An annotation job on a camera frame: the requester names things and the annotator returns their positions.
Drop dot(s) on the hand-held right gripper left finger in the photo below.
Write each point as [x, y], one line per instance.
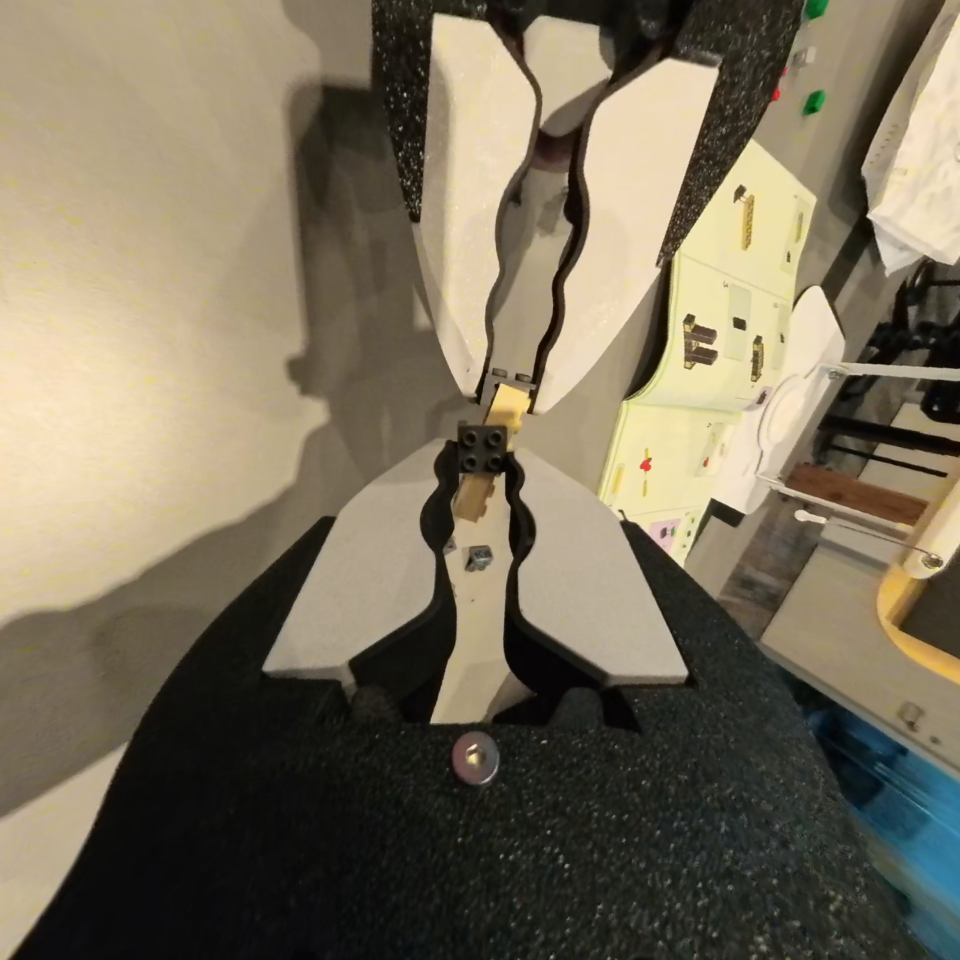
[352, 570]

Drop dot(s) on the pale green instruction booklet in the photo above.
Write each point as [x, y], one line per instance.
[720, 247]

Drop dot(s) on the blue plastic box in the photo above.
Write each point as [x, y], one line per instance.
[900, 825]

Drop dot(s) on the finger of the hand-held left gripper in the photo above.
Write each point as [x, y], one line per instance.
[472, 187]
[637, 195]

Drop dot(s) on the black square toy brick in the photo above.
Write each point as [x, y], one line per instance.
[484, 446]

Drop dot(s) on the tan and black brick assembly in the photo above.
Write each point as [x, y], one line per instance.
[501, 405]

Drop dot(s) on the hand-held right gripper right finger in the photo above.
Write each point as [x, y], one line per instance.
[592, 585]

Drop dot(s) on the round wooden tray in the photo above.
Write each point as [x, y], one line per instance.
[894, 611]

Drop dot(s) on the green toy brick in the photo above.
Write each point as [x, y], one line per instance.
[816, 7]
[814, 103]

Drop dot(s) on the black metal frame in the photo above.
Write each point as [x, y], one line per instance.
[900, 330]

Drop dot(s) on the white desk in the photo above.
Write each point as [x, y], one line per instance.
[150, 300]

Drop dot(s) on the grey metal panel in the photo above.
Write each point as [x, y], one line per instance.
[825, 652]

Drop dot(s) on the white cloud-shaped tray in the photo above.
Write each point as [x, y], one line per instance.
[814, 337]

